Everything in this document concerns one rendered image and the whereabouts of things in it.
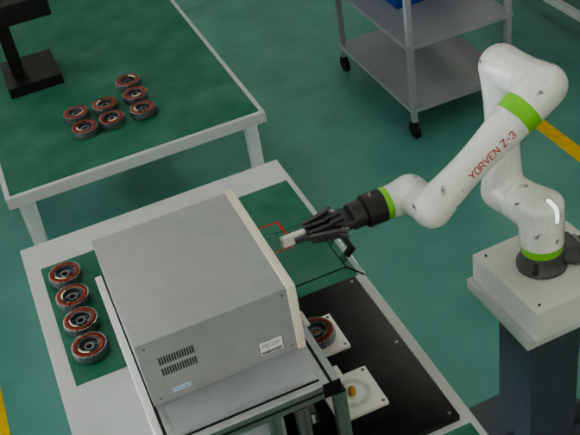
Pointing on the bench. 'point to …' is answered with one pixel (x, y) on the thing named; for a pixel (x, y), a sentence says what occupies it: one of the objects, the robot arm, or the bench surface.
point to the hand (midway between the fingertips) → (293, 238)
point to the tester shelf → (236, 389)
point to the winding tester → (199, 296)
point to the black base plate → (429, 404)
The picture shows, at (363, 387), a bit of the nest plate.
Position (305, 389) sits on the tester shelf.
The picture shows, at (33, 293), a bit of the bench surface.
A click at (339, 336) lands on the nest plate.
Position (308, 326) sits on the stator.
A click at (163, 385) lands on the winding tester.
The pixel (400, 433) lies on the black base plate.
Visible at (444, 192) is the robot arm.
